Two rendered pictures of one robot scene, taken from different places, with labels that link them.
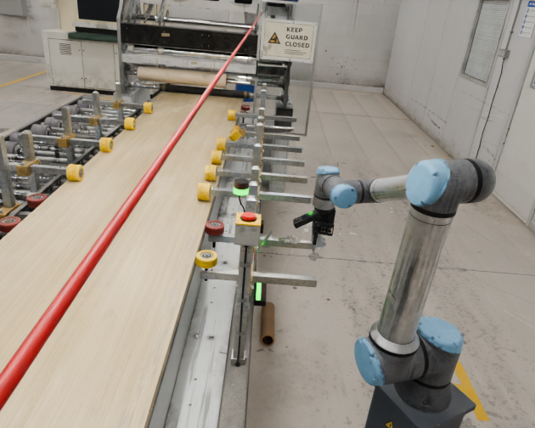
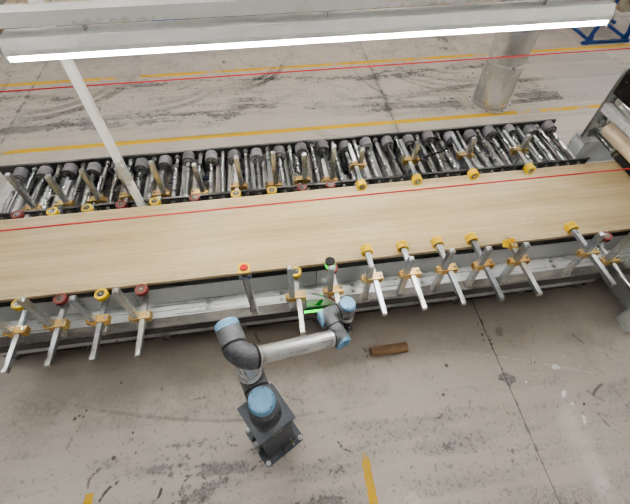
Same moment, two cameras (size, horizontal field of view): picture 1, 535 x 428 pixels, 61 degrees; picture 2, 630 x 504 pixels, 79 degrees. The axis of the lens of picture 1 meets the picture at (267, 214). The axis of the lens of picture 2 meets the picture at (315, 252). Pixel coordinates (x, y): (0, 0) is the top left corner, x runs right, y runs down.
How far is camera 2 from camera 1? 2.22 m
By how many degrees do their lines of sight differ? 66
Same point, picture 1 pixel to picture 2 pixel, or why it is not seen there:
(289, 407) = (322, 374)
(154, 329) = (232, 266)
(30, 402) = (192, 246)
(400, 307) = not seen: hidden behind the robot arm
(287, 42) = not seen: outside the picture
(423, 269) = not seen: hidden behind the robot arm
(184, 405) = (237, 299)
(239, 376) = (244, 313)
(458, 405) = (257, 433)
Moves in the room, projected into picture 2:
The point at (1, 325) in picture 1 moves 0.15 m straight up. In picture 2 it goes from (227, 221) to (223, 207)
